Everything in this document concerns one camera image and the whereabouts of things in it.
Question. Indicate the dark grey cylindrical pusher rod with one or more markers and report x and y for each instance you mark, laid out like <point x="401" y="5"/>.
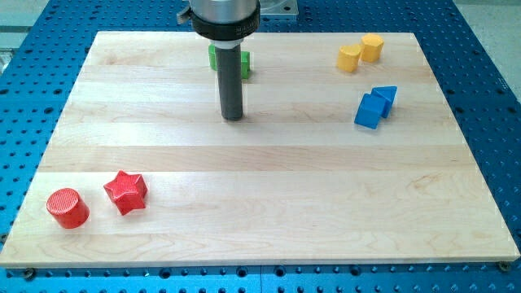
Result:
<point x="229" y="77"/>

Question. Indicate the light wooden board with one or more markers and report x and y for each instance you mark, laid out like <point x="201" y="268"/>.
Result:
<point x="294" y="182"/>

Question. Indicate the green block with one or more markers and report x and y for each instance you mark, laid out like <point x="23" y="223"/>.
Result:
<point x="245" y="61"/>

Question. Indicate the yellow cylinder block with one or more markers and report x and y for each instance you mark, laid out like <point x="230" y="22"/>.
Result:
<point x="348" y="57"/>

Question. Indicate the yellow hexagon block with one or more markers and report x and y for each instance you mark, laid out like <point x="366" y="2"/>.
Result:
<point x="371" y="47"/>

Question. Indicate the blue cube block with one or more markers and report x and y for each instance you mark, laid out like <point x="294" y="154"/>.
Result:
<point x="370" y="111"/>

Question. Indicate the blue triangle block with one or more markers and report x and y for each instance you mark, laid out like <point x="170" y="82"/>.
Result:
<point x="388" y="93"/>

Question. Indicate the red star block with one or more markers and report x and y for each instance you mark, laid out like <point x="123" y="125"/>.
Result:
<point x="127" y="192"/>

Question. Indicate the red cylinder block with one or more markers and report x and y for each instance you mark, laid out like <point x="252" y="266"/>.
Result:
<point x="68" y="208"/>

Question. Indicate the silver metal mounting bracket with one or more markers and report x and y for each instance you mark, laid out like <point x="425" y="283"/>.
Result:
<point x="279" y="7"/>

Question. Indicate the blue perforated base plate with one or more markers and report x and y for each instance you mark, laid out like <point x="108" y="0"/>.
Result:
<point x="37" y="82"/>

